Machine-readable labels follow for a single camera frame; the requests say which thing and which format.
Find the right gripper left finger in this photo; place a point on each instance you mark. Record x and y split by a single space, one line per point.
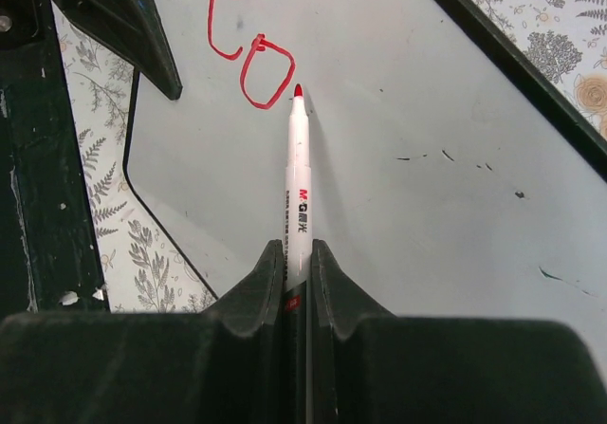
217 366

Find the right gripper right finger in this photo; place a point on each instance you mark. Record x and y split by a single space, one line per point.
372 366

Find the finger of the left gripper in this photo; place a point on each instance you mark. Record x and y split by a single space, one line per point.
133 30

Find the red white marker pen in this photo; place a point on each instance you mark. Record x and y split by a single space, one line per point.
297 252

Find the white whiteboard black frame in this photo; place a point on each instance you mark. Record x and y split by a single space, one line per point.
379 158

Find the black base bar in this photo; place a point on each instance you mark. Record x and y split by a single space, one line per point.
49 254

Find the floral table mat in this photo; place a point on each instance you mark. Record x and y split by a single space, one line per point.
118 229

